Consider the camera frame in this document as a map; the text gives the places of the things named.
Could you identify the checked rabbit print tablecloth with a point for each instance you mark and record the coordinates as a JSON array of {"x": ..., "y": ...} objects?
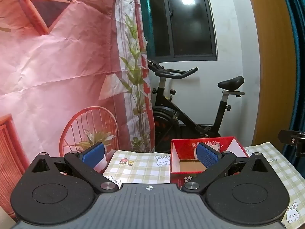
[{"x": 138, "y": 169}]

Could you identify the red cardboard box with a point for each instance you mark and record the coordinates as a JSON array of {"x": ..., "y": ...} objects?
[{"x": 190, "y": 143}]

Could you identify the blue curtain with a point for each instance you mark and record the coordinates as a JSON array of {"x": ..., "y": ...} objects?
[{"x": 299, "y": 52}]

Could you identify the wooden door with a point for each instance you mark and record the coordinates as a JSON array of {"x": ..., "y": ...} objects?
[{"x": 269, "y": 64}]

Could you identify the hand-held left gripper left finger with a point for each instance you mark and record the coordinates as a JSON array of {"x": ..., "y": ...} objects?
[{"x": 94, "y": 155}]

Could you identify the teal curtain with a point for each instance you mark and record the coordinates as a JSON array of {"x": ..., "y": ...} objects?
[{"x": 145, "y": 16}]

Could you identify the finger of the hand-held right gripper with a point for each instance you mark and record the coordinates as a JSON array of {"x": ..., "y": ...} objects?
[{"x": 289, "y": 137}]

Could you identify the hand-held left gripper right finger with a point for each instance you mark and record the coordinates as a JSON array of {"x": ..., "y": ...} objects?
[{"x": 207, "y": 156}]

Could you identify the dark window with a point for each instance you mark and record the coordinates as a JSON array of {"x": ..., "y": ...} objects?
[{"x": 185, "y": 28}]

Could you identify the pink printed backdrop cloth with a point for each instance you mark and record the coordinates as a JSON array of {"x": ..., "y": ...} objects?
[{"x": 59, "y": 64}]

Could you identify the black exercise bike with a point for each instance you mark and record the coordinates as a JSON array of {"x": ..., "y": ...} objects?
[{"x": 166, "y": 116}]

